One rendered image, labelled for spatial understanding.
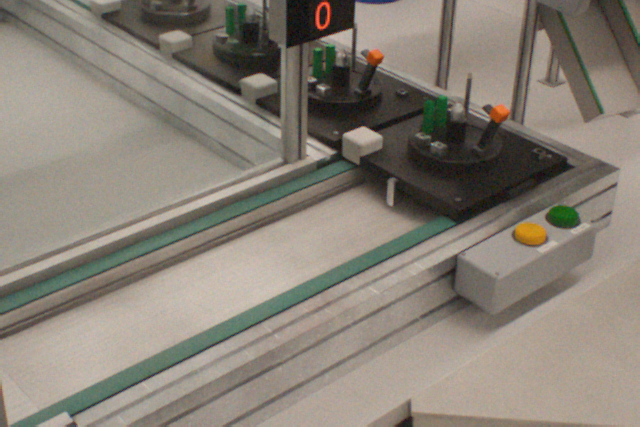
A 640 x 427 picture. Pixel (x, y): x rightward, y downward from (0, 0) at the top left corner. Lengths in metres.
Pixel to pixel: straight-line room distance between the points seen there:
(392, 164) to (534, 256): 0.28
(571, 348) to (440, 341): 0.17
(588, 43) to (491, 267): 0.52
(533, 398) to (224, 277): 0.42
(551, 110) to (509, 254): 0.67
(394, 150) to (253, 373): 0.51
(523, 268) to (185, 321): 0.43
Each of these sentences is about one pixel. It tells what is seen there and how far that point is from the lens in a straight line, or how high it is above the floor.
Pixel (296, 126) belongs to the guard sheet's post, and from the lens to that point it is 1.51.
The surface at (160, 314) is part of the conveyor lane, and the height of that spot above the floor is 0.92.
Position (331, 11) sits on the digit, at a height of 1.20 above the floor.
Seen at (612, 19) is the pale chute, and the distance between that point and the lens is 1.76.
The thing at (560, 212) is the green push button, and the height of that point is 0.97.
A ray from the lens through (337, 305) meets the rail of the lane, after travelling 1.24.
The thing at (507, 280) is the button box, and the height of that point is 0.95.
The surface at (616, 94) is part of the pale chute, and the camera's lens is 1.72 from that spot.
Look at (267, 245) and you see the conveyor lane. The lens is 1.42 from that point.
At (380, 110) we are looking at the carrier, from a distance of 1.68.
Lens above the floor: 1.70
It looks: 30 degrees down
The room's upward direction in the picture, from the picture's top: 1 degrees clockwise
